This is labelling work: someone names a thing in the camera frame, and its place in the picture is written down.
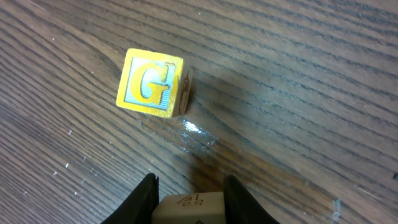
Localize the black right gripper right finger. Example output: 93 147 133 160
223 175 279 224

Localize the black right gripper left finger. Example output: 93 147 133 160
101 173 159 224

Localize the white block number 4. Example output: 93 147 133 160
151 192 226 224

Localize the yellow G block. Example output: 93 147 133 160
116 49 194 118

